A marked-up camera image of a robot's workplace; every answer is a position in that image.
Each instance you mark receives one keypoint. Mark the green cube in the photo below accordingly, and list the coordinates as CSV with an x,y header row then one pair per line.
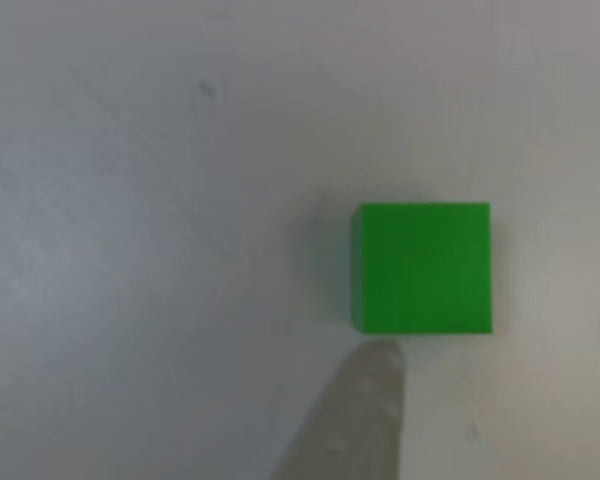
x,y
425,270

